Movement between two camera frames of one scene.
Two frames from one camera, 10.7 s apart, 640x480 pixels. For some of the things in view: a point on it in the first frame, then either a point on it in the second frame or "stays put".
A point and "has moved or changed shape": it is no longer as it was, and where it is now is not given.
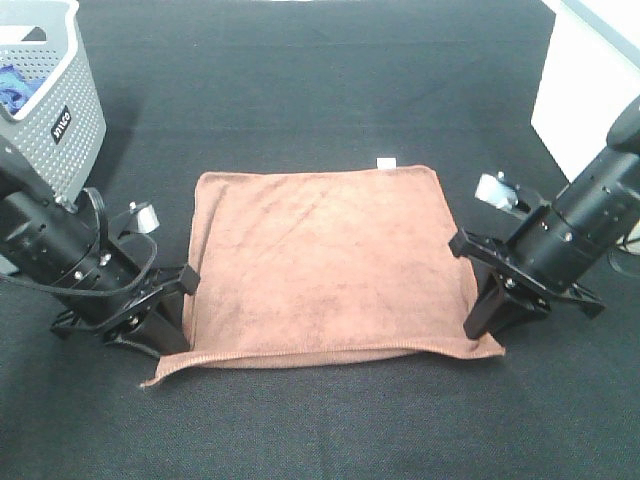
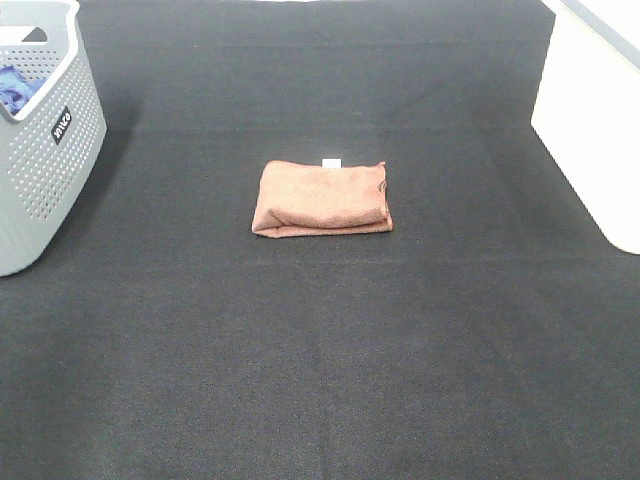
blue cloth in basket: x=15 y=88 stays put
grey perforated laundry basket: x=60 y=127 stays put
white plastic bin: x=591 y=74 stays put
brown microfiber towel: x=302 y=266 has moved or changed shape
